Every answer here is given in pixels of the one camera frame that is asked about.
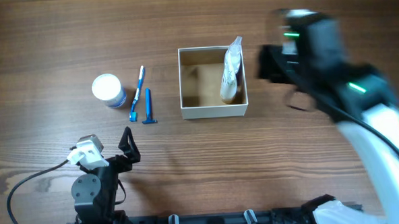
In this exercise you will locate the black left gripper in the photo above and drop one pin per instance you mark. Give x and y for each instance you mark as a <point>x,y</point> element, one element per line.
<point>129,150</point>

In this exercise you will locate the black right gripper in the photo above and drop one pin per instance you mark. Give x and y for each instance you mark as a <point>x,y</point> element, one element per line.
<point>267,60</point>

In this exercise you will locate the blue white toothbrush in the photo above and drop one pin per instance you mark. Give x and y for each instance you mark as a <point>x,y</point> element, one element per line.
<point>133,113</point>

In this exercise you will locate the dark blue spray bottle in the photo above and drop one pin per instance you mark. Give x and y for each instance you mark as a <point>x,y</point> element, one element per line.
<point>240,74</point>

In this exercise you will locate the white amber tube bottle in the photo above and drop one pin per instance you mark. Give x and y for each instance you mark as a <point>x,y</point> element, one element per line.
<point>228,87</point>

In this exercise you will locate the white cotton swab tub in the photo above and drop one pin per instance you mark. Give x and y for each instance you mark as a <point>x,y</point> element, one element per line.
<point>108,89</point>

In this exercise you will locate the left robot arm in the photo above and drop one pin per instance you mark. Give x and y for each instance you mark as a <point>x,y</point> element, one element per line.
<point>95,193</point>

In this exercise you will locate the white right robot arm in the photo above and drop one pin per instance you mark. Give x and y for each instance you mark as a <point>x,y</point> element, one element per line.
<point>357,98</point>

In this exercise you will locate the blue disposable razor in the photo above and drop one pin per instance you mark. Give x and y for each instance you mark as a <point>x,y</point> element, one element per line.
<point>149,118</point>

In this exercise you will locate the white cardboard box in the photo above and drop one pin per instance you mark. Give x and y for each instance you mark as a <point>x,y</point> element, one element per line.
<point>200,75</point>

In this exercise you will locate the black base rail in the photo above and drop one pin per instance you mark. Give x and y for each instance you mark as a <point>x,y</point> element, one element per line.
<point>275,216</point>

